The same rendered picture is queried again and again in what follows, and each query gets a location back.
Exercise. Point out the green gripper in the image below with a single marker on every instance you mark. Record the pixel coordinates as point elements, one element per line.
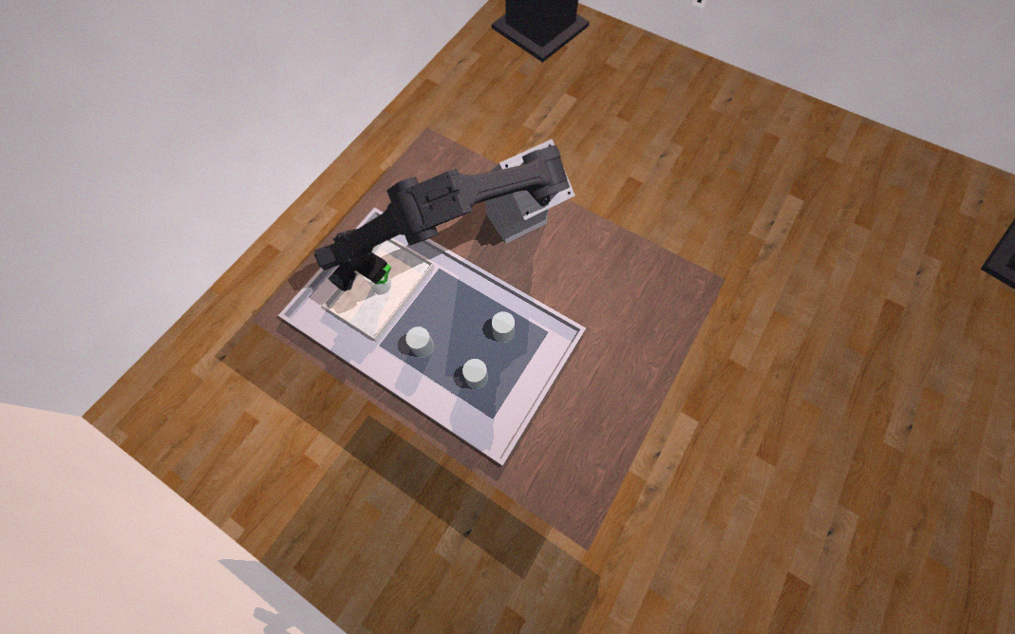
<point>378,263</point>

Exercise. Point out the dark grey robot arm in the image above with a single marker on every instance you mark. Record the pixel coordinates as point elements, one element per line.
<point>452,194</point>

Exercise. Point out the clear glass jar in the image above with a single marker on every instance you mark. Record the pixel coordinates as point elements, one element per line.
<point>503,325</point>
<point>475,373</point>
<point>381,288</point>
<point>420,341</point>

